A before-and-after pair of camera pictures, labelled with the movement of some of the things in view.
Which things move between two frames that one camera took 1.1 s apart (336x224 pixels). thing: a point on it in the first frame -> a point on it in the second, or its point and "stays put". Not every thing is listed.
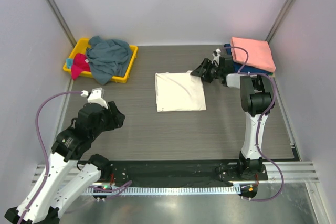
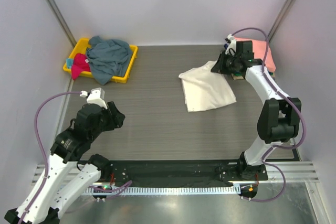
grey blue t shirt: x=108 y=58 stays put
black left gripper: x=118 y=117 stays put
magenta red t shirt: x=80 y=65 stays put
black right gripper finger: x=203 y=69 -> x=220 y=66
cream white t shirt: x=179 y=91 -> x=204 y=89
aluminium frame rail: x=294 y=171 stays put
